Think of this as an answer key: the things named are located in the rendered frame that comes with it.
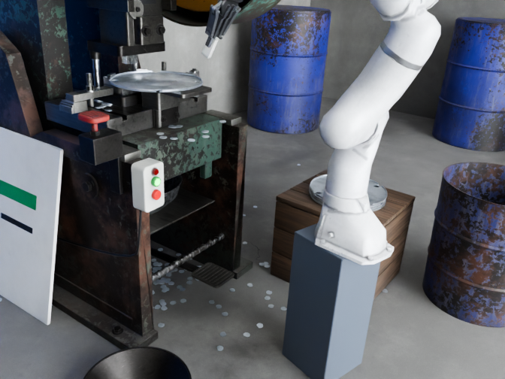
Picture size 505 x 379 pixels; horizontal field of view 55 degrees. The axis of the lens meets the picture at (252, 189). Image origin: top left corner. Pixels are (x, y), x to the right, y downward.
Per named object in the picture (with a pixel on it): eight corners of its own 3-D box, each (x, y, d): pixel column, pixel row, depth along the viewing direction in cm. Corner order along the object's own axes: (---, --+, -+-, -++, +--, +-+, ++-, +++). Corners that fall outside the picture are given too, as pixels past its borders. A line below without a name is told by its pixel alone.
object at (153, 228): (214, 201, 187) (214, 200, 187) (128, 246, 154) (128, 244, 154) (137, 173, 208) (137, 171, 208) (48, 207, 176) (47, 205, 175)
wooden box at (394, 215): (400, 271, 205) (415, 196, 190) (359, 316, 177) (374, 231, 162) (317, 238, 226) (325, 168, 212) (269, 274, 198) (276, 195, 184)
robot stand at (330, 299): (361, 363, 155) (385, 240, 137) (322, 389, 145) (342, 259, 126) (320, 332, 168) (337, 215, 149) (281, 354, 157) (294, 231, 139)
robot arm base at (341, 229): (404, 249, 133) (414, 203, 127) (360, 271, 122) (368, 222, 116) (343, 217, 148) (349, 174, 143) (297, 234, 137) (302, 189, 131)
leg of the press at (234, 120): (252, 268, 202) (267, 42, 165) (236, 280, 193) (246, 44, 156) (104, 203, 248) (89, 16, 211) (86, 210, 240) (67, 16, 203)
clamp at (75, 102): (116, 104, 156) (114, 71, 152) (71, 113, 144) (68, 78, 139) (104, 100, 159) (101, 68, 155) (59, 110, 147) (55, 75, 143)
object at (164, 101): (213, 128, 157) (213, 86, 151) (182, 137, 146) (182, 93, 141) (156, 113, 169) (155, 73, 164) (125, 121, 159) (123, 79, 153)
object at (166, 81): (112, 71, 165) (112, 69, 165) (198, 73, 171) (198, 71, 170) (106, 92, 139) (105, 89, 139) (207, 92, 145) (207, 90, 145)
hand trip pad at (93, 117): (113, 142, 129) (111, 114, 126) (95, 147, 124) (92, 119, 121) (96, 136, 133) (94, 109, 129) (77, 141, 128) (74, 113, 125)
